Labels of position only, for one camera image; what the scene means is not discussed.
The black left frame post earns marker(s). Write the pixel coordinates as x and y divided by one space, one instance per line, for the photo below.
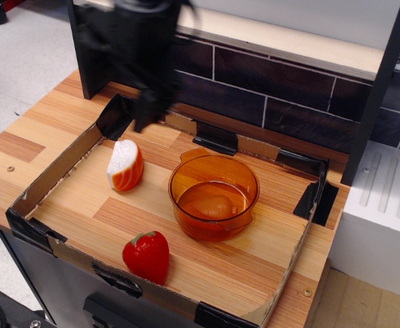
94 67

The transparent orange plastic pot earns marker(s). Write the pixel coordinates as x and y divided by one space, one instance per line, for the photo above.
202 173

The white orange toy sushi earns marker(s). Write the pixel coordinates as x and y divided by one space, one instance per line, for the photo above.
126 165

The black vertical frame post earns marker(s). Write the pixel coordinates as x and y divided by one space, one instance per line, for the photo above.
374 102

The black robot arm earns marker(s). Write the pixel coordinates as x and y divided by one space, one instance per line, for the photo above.
136 10

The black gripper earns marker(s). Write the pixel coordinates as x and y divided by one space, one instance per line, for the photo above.
141 53

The dark tile backsplash panel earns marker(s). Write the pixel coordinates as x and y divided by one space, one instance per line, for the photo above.
274 79

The cardboard fence with black tape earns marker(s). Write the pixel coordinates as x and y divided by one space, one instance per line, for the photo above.
70 227

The white ribbed sink block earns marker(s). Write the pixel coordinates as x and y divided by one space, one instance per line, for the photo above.
367 241

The orange toy carrot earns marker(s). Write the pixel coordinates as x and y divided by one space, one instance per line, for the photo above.
215 207

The red toy strawberry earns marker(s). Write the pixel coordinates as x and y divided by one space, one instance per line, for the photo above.
148 256

